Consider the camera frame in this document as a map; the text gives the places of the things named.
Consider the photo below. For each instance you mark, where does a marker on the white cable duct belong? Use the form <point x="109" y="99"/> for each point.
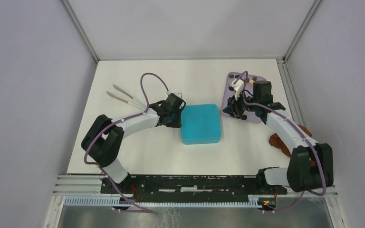
<point x="116" y="201"/>

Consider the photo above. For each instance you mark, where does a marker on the metal tongs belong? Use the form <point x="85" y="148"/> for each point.
<point x="125" y="97"/>

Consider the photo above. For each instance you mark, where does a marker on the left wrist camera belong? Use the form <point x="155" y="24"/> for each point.
<point x="178" y="94"/>

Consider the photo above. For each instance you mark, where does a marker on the lilac plastic tray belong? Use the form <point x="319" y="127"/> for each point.
<point x="249" y="117"/>

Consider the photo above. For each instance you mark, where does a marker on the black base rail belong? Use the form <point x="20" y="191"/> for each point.
<point x="195" y="188"/>

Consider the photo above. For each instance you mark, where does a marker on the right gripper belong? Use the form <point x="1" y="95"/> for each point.
<point x="234" y="103"/>

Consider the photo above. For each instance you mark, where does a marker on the teal tin lid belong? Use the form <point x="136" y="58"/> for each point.
<point x="200" y="124"/>

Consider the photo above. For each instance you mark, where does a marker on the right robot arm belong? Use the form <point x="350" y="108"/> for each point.
<point x="310" y="166"/>

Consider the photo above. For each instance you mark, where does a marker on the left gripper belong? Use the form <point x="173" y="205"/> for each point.
<point x="177" y="124"/>

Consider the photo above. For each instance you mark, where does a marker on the brown cloth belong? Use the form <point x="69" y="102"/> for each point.
<point x="276" y="142"/>

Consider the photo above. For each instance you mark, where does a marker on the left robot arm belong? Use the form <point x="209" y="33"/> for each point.
<point x="104" y="138"/>

